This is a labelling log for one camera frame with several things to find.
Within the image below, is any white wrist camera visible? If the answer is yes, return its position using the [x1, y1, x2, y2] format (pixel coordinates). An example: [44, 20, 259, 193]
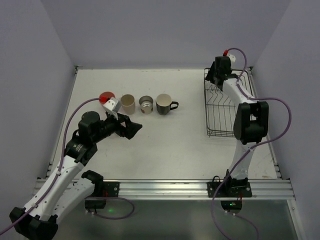
[102, 97, 122, 120]
[227, 53, 236, 64]

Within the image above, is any wire dish rack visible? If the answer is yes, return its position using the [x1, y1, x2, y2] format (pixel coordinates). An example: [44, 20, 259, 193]
[203, 67, 257, 139]

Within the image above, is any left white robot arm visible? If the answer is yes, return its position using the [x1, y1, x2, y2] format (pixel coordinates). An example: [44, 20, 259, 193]
[9, 111, 143, 240]

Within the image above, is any black mug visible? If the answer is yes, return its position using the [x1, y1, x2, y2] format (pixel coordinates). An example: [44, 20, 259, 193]
[156, 93, 179, 116]

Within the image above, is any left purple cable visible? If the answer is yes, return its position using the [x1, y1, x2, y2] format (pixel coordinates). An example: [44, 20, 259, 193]
[0, 96, 136, 235]

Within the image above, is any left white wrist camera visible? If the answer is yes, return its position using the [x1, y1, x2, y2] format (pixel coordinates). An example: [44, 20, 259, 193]
[102, 97, 122, 120]

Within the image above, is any beige plastic cup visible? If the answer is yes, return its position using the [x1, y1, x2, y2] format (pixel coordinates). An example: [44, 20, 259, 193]
[120, 94, 136, 115]

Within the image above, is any metal cup with cream label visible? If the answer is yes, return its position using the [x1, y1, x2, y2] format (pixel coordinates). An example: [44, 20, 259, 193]
[139, 95, 154, 115]

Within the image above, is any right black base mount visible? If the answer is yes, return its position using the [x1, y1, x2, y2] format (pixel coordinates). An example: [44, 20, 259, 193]
[207, 176, 253, 214]

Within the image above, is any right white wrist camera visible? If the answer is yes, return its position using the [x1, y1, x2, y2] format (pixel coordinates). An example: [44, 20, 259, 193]
[227, 53, 236, 64]

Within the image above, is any aluminium mounting rail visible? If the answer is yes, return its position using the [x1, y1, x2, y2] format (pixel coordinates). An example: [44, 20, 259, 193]
[33, 177, 296, 201]

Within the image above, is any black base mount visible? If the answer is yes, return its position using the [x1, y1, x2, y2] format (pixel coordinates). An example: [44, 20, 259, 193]
[207, 176, 253, 214]
[81, 170, 120, 211]

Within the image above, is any tall pink plastic cup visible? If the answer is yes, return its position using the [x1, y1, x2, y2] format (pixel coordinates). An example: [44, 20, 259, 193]
[99, 91, 115, 106]

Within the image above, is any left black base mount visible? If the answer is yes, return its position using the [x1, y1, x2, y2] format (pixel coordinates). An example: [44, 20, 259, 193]
[81, 170, 120, 211]

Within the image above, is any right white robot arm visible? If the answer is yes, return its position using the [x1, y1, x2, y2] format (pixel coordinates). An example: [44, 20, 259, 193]
[205, 54, 269, 198]

